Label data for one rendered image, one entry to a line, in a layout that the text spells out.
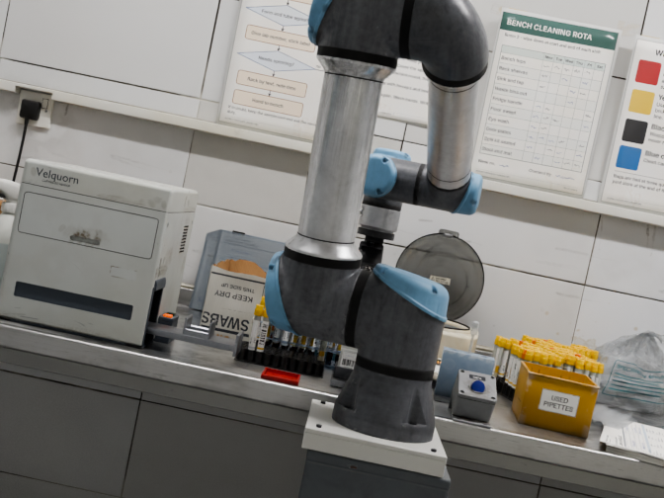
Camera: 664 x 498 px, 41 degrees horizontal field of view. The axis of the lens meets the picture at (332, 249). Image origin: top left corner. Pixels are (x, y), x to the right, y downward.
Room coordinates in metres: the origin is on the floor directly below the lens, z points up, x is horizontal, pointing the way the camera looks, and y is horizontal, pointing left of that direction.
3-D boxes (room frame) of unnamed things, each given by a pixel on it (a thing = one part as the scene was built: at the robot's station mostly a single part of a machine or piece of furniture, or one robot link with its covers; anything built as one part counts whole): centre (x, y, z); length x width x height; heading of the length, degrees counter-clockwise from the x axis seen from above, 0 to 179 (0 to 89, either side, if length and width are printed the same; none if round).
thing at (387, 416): (1.30, -0.13, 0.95); 0.15 x 0.15 x 0.10
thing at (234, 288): (2.05, 0.12, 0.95); 0.29 x 0.25 x 0.15; 179
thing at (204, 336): (1.66, 0.23, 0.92); 0.21 x 0.07 x 0.05; 89
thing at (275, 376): (1.62, 0.04, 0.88); 0.07 x 0.07 x 0.01; 89
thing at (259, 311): (1.74, 0.05, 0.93); 0.17 x 0.09 x 0.11; 90
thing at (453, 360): (1.74, -0.30, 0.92); 0.10 x 0.07 x 0.10; 84
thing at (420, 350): (1.30, -0.12, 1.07); 0.13 x 0.12 x 0.14; 77
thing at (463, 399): (1.63, -0.31, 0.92); 0.13 x 0.07 x 0.08; 179
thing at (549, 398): (1.72, -0.48, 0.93); 0.13 x 0.13 x 0.10; 85
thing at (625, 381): (2.14, -0.75, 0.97); 0.26 x 0.17 x 0.19; 105
